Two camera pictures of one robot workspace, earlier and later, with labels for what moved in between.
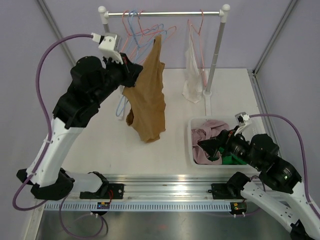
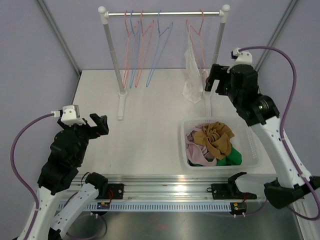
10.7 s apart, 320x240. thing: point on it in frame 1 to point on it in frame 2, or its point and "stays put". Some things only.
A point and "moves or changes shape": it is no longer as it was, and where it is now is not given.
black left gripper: x=130 y=70 to x=100 y=121
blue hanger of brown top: x=139 y=45 to x=149 y=81
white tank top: x=193 y=89 stays put
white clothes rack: x=223 y=13 stays put
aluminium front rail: x=168 y=187 stays put
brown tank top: x=146 y=117 to x=216 y=136
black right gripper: x=211 y=146 to x=215 y=74
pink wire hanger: x=129 y=34 to x=136 y=25
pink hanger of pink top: x=154 y=31 to x=142 y=34
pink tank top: x=209 y=129 moves or changes shape
